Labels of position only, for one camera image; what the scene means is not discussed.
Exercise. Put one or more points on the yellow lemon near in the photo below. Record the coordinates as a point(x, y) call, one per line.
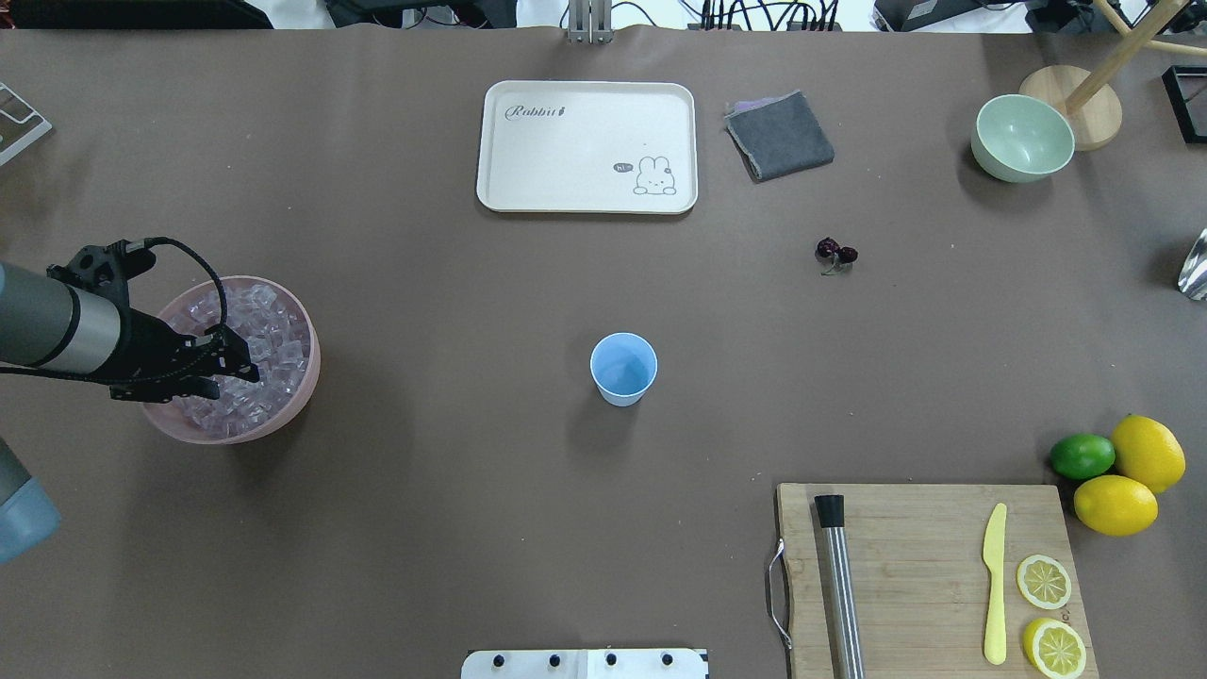
point(1115, 505)

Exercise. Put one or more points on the wooden cutting board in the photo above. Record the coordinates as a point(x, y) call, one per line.
point(919, 581)

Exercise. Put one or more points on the pink bowl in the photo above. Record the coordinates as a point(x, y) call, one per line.
point(283, 415)

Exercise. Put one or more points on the aluminium frame post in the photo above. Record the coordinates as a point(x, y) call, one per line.
point(590, 22)

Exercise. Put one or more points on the wooden cup tree stand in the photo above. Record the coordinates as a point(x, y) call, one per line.
point(1086, 99)

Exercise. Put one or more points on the dark cherries pair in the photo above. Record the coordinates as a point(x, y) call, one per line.
point(840, 258)

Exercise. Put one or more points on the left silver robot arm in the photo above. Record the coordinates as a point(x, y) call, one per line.
point(75, 323)

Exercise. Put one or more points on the pile of ice cubes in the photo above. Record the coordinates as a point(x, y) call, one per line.
point(264, 358)

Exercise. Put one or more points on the yellow plastic knife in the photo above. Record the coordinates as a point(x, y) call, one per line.
point(995, 620)

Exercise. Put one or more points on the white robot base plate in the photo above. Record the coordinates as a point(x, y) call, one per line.
point(588, 663)

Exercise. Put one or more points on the metal ice scoop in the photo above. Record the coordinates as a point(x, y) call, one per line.
point(1191, 281)

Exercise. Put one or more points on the mint green bowl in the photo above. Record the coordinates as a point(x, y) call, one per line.
point(1018, 138)

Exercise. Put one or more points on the steel muddler black tip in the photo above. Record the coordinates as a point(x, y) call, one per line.
point(842, 603)

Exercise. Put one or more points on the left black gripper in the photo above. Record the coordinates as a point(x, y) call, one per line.
point(143, 347)

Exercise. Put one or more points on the grey folded cloth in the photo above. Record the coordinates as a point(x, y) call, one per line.
point(778, 135)

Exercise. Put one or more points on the green lime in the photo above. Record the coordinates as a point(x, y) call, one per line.
point(1082, 456)

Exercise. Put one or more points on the yellow lemon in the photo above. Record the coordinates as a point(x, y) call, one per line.
point(1148, 452)
point(1115, 505)

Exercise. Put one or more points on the white wire cup rack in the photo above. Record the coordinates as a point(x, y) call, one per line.
point(21, 125)

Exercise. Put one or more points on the lemon slice lower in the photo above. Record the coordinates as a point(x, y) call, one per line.
point(1054, 648)

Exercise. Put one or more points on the cream rabbit tray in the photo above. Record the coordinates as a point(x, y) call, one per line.
point(596, 147)

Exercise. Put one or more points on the yellow lemon far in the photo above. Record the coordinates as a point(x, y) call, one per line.
point(1148, 452)

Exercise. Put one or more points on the blue plastic cup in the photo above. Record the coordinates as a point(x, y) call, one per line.
point(623, 367)

